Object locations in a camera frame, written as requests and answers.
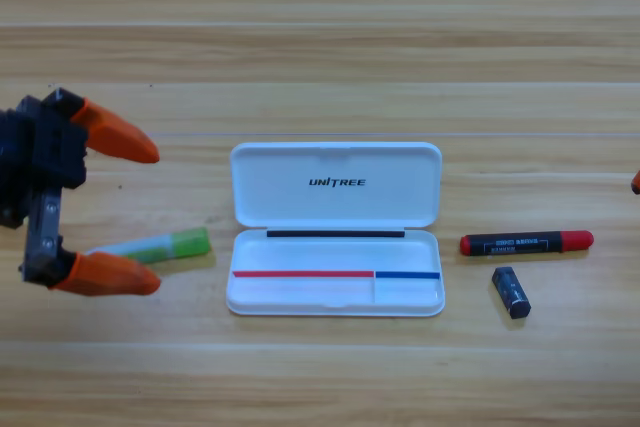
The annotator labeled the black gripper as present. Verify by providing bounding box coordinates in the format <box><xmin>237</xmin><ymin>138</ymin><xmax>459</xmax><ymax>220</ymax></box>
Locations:
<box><xmin>0</xmin><ymin>89</ymin><xmax>162</xmax><ymax>297</ymax></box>

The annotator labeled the green capped glue stick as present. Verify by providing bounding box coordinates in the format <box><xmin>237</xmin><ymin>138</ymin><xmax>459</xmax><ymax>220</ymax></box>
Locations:
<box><xmin>84</xmin><ymin>226</ymin><xmax>212</xmax><ymax>266</ymax></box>

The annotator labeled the black and red marker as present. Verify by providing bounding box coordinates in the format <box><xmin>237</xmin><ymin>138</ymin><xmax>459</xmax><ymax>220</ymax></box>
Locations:
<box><xmin>459</xmin><ymin>229</ymin><xmax>595</xmax><ymax>257</ymax></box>

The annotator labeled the dark blue eraser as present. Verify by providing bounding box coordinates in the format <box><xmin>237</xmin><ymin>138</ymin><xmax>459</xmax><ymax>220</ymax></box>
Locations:
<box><xmin>491</xmin><ymin>266</ymin><xmax>532</xmax><ymax>321</ymax></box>

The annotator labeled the white Unitree pencil case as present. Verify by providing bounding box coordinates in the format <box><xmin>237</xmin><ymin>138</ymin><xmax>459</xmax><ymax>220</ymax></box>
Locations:
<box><xmin>225</xmin><ymin>140</ymin><xmax>446</xmax><ymax>318</ymax></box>

